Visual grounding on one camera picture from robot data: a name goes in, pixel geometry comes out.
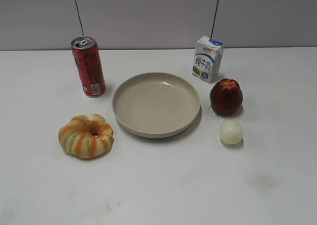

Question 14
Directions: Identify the white egg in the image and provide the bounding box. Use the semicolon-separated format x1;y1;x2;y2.
219;118;243;145

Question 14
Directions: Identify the red apple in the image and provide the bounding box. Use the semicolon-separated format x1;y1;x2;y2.
210;78;243;115

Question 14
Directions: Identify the white blue milk carton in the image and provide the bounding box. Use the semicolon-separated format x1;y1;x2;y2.
192;36;223;83

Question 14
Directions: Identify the beige round plate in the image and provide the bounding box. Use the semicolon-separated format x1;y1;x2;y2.
112;72;201;139

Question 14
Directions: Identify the orange striped ring bread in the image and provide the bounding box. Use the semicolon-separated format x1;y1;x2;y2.
58;114;114;159

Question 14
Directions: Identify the red soda can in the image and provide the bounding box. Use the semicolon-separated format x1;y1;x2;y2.
71;36;106;97

